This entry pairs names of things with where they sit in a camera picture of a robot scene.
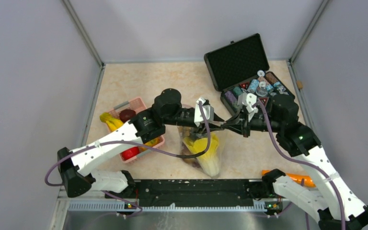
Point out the light blue poker chip stack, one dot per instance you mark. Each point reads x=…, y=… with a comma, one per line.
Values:
x=253, y=86

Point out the purple poker chip stack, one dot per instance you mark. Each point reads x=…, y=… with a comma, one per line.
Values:
x=231, y=98

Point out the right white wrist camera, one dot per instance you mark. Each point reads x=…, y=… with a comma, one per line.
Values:
x=249, y=101

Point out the green poker chip stack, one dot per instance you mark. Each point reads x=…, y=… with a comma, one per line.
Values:
x=237, y=91

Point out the clear zip top bag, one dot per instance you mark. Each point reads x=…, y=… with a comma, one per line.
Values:
x=212, y=143

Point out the yellow banana bunch toy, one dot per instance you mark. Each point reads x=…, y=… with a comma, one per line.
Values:
x=112, y=123

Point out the dark red plum toy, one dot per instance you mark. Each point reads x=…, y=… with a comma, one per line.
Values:
x=127, y=114

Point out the orange spiky fruit toy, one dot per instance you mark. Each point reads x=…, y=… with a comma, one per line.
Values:
x=151, y=143

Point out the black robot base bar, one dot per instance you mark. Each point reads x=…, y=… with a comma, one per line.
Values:
x=197, y=192

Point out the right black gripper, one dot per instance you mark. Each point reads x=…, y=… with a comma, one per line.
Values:
x=239, y=122

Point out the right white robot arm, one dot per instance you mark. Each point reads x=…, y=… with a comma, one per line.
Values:
x=336, y=207

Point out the red apple toy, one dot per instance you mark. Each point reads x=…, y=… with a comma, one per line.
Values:
x=130, y=153

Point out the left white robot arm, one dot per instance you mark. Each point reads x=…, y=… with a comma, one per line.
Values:
x=77, y=167

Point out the black poker chip case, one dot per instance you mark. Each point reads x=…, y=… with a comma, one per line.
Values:
x=237, y=64

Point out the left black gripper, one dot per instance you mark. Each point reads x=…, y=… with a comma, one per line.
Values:
x=205, y=128

